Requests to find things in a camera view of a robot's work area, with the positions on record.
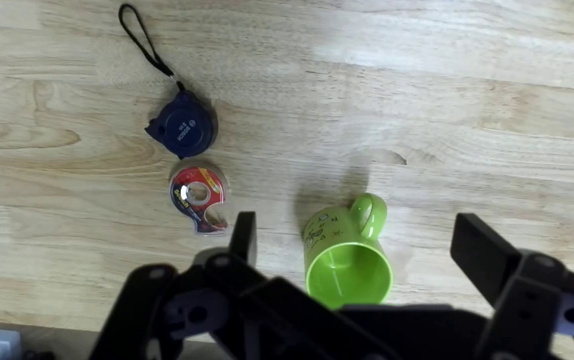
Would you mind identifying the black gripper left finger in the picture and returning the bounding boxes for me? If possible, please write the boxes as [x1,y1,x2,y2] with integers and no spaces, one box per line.
[229,213,257,267]

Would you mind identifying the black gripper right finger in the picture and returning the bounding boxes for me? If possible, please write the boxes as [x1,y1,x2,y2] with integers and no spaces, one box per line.
[451,214,522,305]

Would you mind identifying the green mug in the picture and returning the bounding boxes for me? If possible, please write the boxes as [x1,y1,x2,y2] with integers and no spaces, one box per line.
[303,195,395,308]

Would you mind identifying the dark blue tape measure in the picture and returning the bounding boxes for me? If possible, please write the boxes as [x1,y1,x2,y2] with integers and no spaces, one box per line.
[118,3,219,159]

